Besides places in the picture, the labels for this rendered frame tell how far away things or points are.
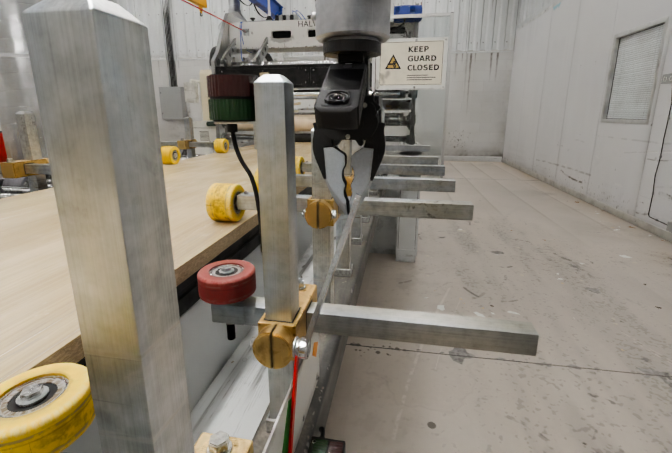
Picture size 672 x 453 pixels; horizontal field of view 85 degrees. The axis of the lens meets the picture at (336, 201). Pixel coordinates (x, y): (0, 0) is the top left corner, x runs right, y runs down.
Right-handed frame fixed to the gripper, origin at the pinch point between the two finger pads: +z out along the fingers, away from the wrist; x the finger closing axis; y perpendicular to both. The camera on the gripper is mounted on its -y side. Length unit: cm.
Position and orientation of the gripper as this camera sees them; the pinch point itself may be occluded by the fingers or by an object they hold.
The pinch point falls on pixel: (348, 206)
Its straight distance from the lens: 47.6
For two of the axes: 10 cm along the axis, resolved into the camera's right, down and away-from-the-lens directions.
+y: 1.8, -2.3, 9.6
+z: 0.0, 9.7, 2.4
